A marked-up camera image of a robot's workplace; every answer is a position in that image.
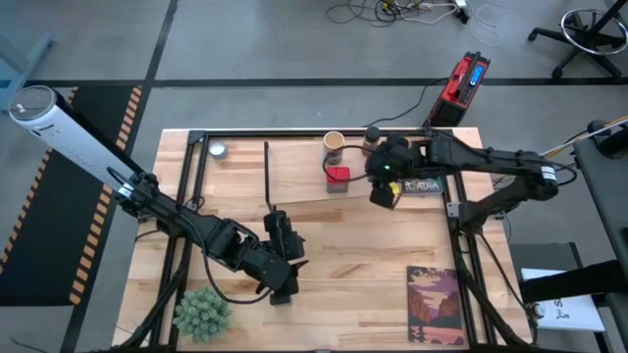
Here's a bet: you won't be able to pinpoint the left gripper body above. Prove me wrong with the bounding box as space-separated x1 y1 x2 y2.
248 210 307 295

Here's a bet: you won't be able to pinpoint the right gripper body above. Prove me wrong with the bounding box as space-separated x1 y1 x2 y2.
366 143 429 187

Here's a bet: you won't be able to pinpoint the paprika tin red lid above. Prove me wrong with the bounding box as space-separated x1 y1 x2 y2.
326 166 352 194

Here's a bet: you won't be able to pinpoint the Acadia poster card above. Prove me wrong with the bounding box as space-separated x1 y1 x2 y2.
397 176 445 197

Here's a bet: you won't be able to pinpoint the red black portable power station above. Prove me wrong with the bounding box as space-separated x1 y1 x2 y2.
425 50 492 128

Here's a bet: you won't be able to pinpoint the green artificial potted plant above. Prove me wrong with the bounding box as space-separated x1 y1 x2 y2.
172 285 235 344

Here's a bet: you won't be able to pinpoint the purple canyon poster card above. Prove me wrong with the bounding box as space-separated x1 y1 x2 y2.
406 265 467 346

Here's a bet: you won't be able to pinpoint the black flat bar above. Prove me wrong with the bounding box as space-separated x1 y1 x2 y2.
518 259 628 305

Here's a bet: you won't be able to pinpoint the grey side table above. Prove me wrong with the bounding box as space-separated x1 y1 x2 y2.
572 136 628 276

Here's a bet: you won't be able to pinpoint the white paper sheet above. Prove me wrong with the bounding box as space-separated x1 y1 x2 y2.
520 268 607 333

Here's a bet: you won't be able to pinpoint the black office chair base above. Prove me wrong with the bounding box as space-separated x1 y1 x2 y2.
527 0 628 80

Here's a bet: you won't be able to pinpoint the black mat orange stripes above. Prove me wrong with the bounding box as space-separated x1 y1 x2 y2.
0 85 144 307

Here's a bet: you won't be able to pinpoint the white tower fan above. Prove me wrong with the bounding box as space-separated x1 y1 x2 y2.
8 84 141 195

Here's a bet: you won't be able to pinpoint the pale blue furniture piece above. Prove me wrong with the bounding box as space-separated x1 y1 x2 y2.
0 31 55 113

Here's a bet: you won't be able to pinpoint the black power station cable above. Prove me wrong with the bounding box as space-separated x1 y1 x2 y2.
362 76 451 128

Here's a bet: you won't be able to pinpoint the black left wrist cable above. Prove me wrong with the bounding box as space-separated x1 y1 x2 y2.
202 242 276 306

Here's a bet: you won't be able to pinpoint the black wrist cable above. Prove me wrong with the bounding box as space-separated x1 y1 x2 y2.
202 242 276 306
321 143 375 184

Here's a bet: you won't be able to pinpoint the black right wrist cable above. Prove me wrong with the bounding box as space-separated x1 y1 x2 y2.
321 143 375 184

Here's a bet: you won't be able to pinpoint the black aluminium table frame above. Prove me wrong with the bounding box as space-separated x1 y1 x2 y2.
110 127 539 353

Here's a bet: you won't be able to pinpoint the black floor cable tangle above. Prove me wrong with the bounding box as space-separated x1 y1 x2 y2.
326 0 455 26

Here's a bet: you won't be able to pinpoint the white floor cable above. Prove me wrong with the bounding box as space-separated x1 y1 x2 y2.
468 3 507 49

